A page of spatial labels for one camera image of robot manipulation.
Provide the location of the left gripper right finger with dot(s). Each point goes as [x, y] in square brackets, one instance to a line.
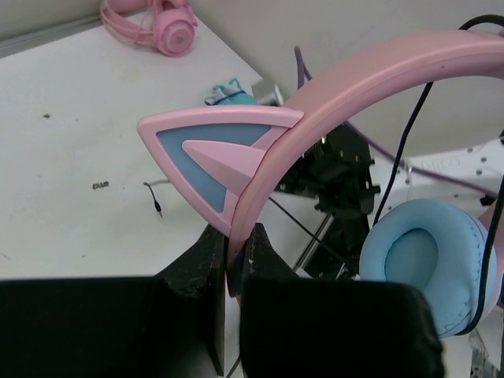
[296, 327]

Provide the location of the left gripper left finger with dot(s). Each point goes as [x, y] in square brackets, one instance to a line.
[167, 325]

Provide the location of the pink blue cat-ear headphones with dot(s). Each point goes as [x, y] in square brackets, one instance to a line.
[226, 161]

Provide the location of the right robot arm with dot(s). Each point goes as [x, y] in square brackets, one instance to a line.
[468, 178]

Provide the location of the teal white cat-ear headphones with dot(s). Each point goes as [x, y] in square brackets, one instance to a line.
[229, 93]

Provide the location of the pink round headphones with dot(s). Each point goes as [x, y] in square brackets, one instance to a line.
[172, 31]

